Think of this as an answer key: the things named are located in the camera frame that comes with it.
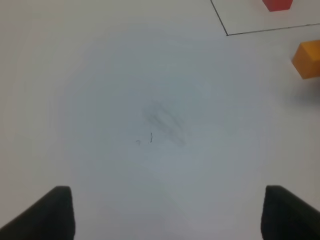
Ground orange block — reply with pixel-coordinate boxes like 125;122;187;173
292;40;320;79

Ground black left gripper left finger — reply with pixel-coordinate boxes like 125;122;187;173
0;186;75;240

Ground red template block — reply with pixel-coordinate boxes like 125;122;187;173
262;0;293;12

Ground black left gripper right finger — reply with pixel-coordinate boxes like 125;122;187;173
260;185;320;240

